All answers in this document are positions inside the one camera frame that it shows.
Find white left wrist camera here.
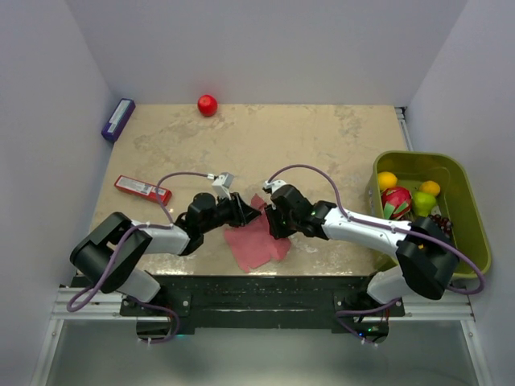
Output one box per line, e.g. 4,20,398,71
212,172,234,201

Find green pear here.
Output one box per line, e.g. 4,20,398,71
412,191,437,217

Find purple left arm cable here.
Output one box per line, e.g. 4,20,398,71
66,171,220,313

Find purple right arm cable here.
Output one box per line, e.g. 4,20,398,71
267,163,486,294

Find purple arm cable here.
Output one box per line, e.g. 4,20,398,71
267,163,486,294
66,171,220,313

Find red rectangular carton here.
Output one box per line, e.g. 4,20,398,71
113,175,172,205

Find red dragon fruit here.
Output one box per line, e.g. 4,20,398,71
381,187,412,220

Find orange fruit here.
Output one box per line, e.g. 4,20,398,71
418,180,441,197

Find yellow lemon upper left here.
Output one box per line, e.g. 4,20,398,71
377,171,398,191

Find green plastic bin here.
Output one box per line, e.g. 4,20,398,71
365,151,492,273

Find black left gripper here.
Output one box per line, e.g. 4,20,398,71
200,191,261,234

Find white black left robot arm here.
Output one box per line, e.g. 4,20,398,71
70,193,261,315

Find pink paper box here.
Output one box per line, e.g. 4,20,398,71
224,194,291,273

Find dark purple grapes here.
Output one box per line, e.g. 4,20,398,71
429,214,453,240

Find red apple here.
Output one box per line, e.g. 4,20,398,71
197,94,218,117

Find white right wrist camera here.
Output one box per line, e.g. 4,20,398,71
262,179,286,195

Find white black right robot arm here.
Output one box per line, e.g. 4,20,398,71
263,180,459,316

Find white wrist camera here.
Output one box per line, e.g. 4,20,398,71
262,179,286,195
212,172,234,201

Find purple rectangular carton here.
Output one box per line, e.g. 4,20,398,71
101,98,136,143

